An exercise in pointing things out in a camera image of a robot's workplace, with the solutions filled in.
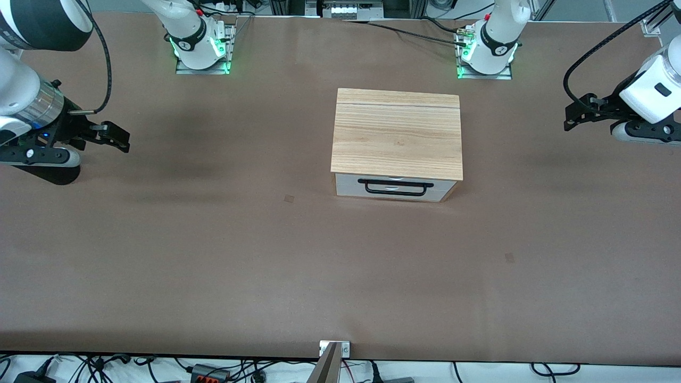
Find white-fronted wooden drawer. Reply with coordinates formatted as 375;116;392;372
335;173;458;203

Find light wooden drawer cabinet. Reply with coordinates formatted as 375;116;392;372
330;88;464;203

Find black box orange connectors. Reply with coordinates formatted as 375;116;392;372
190;364;230;383

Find white terminal block device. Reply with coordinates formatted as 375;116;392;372
319;0;385;21

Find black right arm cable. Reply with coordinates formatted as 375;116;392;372
69;0;113;115

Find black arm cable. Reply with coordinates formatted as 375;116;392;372
563;0;674;110
69;0;113;115

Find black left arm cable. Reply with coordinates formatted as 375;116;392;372
563;0;674;110

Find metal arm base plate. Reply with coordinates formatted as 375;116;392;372
176;24;235;76
456;22;513;81

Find short black table cable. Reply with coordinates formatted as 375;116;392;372
421;16;462;34

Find long black table cable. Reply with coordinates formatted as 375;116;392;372
345;20;470;46

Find black metal drawer handle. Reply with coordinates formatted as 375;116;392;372
358;179;433;197

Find black looped cable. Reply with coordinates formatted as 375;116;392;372
531;362;582;377

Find metal table clamp bracket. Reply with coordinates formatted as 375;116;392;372
319;340;351;358

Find grey metal camera post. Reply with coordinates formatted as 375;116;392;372
313;342;341;383

